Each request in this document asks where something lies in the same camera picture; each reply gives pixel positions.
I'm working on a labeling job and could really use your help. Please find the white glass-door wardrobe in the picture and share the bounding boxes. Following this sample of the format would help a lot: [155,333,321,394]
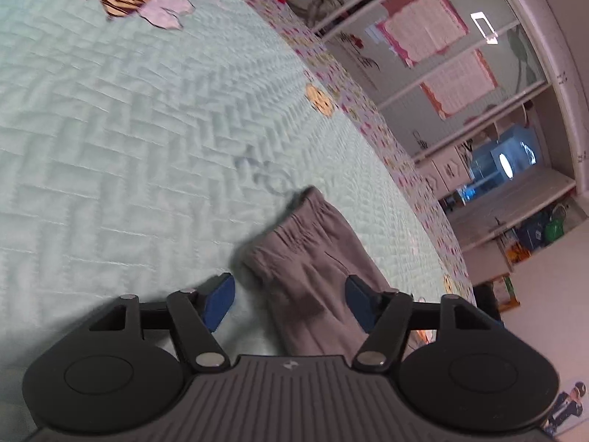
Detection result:
[299,0,553,167]

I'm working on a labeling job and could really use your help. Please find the black chair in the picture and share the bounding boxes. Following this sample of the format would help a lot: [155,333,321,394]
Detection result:
[473,283,505,322]

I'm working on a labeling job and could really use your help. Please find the green bag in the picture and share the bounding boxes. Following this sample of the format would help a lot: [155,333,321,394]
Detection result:
[545,206,577,241]

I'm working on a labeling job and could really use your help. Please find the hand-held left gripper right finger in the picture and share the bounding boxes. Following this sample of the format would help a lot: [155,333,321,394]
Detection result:
[345,274,495,373]

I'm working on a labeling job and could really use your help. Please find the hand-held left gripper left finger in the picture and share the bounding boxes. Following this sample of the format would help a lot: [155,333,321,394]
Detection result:
[89,273,236,373]

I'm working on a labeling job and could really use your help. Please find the grey bag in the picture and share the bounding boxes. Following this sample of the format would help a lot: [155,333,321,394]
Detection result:
[289,0,347,29]

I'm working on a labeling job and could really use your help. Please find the white shelf drawer unit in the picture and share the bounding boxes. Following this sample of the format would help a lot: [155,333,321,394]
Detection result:
[414,84,577,252]

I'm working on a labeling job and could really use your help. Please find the mint quilted bee bedspread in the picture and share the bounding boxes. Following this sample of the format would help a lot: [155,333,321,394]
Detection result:
[0,0,476,442]

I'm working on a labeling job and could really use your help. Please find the orange-bordered poster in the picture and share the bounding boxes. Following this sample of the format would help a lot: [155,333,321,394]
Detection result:
[420,48,500,121]

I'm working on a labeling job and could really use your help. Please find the grey pants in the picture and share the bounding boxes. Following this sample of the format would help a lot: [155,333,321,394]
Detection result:
[241,186,406,358]

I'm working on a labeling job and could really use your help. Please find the poster with suited figures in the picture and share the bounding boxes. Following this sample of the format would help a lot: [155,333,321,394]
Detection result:
[545,379,589,439]

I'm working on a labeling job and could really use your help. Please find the green orange box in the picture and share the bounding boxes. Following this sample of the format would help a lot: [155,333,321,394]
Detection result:
[494,275,522,310]

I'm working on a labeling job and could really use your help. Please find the pink-bordered poster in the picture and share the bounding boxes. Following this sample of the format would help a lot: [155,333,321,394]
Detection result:
[376,0,470,68]

